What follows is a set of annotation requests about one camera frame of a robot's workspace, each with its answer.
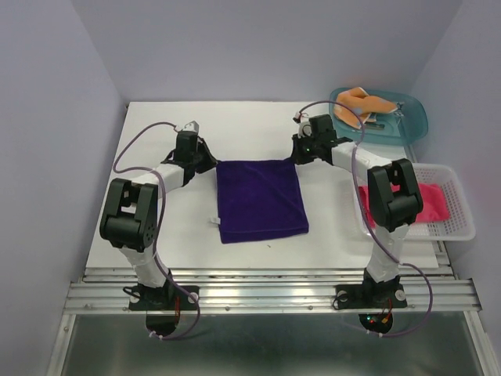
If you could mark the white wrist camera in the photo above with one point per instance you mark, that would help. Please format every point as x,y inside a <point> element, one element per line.
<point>304,126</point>
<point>191,126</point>

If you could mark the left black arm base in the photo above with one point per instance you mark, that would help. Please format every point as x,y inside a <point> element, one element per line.
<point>163,307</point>

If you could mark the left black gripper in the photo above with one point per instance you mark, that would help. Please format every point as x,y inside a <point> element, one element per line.
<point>210,161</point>

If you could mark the white perforated basket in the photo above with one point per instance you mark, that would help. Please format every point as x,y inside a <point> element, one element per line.
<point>459,226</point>

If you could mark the orange towel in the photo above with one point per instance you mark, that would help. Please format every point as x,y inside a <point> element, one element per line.
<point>358,103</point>

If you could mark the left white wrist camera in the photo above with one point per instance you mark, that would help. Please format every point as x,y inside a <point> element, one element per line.
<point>191,126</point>

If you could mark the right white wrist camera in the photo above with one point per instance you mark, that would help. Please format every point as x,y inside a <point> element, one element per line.
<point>304,126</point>

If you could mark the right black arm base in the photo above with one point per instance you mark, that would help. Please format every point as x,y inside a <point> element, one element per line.
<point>376,300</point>

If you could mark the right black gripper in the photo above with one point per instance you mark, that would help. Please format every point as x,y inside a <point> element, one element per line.
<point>296,154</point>

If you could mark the purple towel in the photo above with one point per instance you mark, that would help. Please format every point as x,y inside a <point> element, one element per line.
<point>259,200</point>

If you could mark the aluminium mounting rail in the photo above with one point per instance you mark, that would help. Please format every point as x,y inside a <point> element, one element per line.
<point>247,291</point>

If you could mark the blue plastic tub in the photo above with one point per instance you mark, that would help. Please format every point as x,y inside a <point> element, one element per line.
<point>403,126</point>

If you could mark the pink towel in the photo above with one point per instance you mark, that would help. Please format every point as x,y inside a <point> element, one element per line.
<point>435,207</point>

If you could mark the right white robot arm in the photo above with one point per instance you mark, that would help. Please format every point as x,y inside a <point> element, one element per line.
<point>387,191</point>

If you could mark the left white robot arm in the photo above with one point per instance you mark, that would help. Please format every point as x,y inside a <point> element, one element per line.
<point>134,208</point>

